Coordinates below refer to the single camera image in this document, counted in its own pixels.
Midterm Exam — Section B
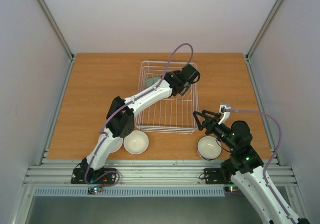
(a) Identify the white bowl black rim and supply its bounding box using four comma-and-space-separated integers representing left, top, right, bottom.
196, 136, 222, 161

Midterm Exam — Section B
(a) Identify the celadon green ceramic bowl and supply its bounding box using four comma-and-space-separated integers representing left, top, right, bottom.
145, 77, 161, 88

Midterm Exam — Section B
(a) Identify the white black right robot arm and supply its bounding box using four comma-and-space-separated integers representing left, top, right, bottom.
193, 107, 309, 224

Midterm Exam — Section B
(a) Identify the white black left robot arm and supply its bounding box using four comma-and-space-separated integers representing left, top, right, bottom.
80, 63, 201, 184

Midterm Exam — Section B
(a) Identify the right green circuit board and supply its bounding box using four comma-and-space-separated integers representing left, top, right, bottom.
224, 185, 240, 192

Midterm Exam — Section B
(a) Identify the green circuit board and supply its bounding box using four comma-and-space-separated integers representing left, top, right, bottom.
224, 185, 240, 192
87, 186, 103, 195

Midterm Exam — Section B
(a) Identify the left green circuit board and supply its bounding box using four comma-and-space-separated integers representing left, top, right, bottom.
87, 186, 103, 195

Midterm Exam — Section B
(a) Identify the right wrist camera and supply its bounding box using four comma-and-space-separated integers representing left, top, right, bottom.
218, 104, 231, 125

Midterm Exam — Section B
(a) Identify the white wire dish rack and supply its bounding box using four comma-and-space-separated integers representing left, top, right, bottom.
135, 60, 199, 134

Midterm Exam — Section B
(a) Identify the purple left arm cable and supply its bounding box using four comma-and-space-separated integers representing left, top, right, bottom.
83, 43, 195, 185

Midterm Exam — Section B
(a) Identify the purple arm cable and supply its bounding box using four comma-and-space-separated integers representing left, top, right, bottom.
83, 43, 195, 185
228, 109, 298, 224

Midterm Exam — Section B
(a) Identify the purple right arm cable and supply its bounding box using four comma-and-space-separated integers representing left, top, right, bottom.
228, 109, 298, 224

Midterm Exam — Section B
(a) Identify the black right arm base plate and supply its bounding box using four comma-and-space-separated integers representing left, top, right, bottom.
203, 168, 235, 185

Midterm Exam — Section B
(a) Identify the grey slotted cable duct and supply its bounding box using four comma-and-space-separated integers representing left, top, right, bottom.
34, 187, 225, 198

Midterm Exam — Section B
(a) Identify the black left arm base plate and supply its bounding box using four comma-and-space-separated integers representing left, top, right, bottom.
70, 168, 117, 185

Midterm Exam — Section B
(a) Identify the aluminium frame post right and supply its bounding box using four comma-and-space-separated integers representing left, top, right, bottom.
244, 0, 294, 60

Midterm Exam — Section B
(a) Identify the aluminium frame post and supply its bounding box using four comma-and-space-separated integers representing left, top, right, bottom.
37, 0, 74, 60
244, 0, 294, 60

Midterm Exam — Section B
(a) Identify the aluminium rail base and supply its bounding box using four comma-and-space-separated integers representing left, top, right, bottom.
23, 159, 298, 187

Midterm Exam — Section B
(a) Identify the aluminium frame post left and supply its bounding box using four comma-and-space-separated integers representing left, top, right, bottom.
37, 0, 74, 60

